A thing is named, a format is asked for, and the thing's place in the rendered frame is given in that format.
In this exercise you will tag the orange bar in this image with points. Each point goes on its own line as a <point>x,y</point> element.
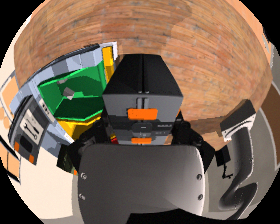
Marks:
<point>108,62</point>

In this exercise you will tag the red open bin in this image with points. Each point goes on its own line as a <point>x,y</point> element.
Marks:
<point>114,140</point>

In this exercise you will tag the yellow open bin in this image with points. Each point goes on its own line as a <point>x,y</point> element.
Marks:
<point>75,127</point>

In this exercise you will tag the green bin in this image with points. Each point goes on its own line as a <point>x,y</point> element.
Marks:
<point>87,100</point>

